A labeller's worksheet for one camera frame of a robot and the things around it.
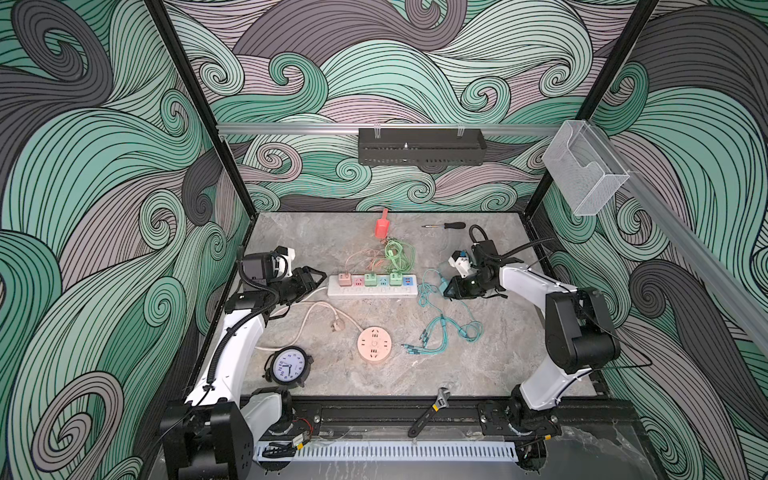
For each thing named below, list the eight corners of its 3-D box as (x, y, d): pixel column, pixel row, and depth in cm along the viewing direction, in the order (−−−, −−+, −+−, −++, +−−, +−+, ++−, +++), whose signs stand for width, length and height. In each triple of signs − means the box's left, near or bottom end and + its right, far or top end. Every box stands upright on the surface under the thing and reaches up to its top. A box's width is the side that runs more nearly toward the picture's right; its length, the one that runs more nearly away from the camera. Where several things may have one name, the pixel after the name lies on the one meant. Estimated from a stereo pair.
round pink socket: (357, 361, 85) (356, 357, 82) (358, 330, 91) (358, 326, 88) (392, 361, 85) (393, 357, 82) (391, 330, 91) (392, 326, 88)
